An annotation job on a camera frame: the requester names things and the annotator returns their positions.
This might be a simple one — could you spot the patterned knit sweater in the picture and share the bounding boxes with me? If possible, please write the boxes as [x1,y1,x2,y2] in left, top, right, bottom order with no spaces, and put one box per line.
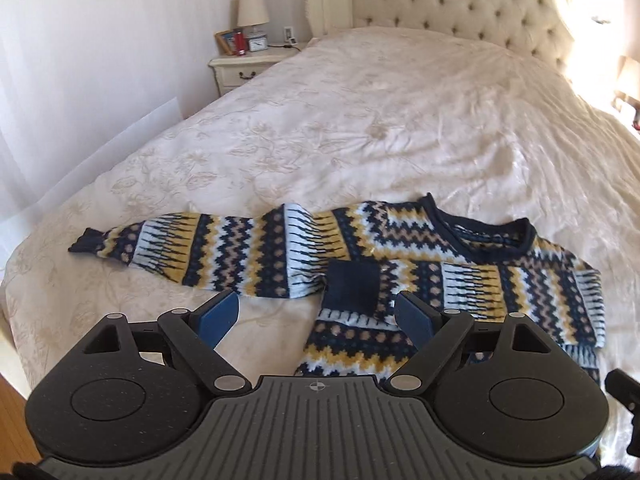
[70,196,605,380]

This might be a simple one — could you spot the cream floral bedspread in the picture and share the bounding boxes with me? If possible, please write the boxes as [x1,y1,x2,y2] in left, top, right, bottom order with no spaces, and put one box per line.
[1,28,639,393]

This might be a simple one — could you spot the white nightstand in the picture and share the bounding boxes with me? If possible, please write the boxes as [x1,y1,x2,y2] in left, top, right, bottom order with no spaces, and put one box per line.
[207,44,306,96]

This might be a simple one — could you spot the small alarm clock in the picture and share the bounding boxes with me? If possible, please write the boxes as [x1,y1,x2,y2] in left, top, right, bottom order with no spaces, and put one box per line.
[246,34,269,52]

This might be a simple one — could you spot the red candle jar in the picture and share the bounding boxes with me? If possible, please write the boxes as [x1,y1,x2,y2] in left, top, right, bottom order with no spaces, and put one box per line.
[234,29,247,56]

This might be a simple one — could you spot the cream table lamp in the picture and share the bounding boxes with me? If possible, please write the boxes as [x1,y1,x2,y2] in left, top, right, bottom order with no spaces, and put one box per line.
[236,0,270,37]

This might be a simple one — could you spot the tufted beige headboard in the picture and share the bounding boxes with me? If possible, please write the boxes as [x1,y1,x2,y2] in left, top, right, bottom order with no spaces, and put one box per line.
[305,0,575,73]

